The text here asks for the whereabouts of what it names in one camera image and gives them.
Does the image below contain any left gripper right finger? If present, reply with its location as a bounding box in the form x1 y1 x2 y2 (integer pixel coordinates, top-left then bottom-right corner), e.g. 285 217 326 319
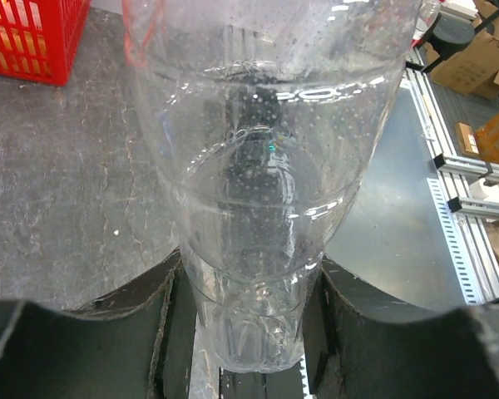
303 259 499 398

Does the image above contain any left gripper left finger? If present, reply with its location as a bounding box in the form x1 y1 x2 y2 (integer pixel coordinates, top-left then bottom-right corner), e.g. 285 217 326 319
0 250 183 398

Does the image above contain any clear Pocari Sweat bottle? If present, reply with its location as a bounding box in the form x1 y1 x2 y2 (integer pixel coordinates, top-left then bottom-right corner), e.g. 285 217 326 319
122 1 420 373

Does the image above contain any cardboard boxes background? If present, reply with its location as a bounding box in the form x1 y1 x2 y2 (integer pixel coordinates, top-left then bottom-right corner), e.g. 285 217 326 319
427 16 499 163

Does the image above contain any red plastic basket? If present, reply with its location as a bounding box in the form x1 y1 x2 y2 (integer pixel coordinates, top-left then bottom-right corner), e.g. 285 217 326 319
0 0 91 86

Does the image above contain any slotted cable duct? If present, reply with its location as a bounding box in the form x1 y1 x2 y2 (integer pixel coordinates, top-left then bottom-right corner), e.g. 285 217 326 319
427 178 483 306

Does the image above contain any aluminium frame rail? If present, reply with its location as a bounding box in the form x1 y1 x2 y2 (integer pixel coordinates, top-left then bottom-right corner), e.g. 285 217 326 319
401 69 499 303

